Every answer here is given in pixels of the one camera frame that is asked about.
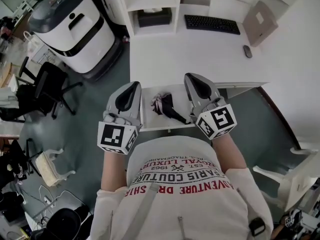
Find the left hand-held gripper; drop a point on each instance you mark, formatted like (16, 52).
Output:
(112, 137)

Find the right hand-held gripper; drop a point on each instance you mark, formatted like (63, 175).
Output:
(220, 121)

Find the white desk drawer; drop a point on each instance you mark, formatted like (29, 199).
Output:
(150, 117)

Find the pink and black umbrella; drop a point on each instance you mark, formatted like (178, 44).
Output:
(167, 104)

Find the person's left forearm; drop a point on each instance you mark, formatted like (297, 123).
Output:
(113, 170)

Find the person's right forearm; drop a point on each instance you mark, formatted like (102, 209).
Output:
(228, 156)

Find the white desk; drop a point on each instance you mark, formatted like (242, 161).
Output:
(200, 55)

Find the person's right hand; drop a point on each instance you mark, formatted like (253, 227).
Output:
(207, 106)

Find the person's left hand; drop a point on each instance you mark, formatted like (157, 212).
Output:
(115, 117)

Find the grey computer mouse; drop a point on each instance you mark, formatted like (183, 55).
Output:
(247, 51)

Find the black keyboard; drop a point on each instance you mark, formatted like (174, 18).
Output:
(212, 24)

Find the black office chair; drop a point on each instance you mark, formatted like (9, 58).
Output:
(50, 84)

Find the black tissue box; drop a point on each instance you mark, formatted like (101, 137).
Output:
(154, 18)

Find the white and black robot machine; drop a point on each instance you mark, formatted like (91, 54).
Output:
(75, 34)

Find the cream carved stool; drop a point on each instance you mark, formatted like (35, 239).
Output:
(47, 169)

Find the white paper bag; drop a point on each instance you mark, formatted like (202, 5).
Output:
(32, 45)

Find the person's white printed shirt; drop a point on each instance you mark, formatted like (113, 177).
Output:
(190, 209)

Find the white curved-leg chair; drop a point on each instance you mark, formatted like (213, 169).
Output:
(295, 179)

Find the black clip-on device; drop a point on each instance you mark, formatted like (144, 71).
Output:
(257, 227)

